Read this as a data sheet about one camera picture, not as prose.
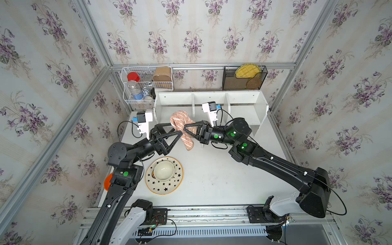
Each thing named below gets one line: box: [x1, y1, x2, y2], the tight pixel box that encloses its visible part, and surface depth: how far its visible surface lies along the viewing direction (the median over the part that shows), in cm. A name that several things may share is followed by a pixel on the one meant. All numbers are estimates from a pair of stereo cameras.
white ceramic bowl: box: [153, 160, 176, 182], surface depth 87 cm
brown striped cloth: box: [169, 110, 197, 151], surface depth 51 cm
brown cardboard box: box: [152, 66, 173, 82], surface depth 93 cm
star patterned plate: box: [144, 156, 184, 195], surface depth 85 cm
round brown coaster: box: [246, 77, 262, 90], surface depth 98 cm
